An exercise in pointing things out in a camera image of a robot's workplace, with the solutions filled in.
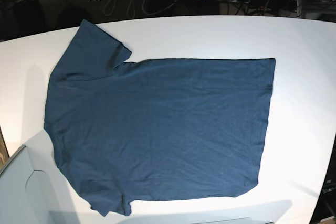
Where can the dark blue T-shirt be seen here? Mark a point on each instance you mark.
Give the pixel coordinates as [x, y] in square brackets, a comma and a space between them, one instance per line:
[156, 130]

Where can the grey plastic bin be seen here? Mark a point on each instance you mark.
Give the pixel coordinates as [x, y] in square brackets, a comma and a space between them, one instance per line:
[27, 195]

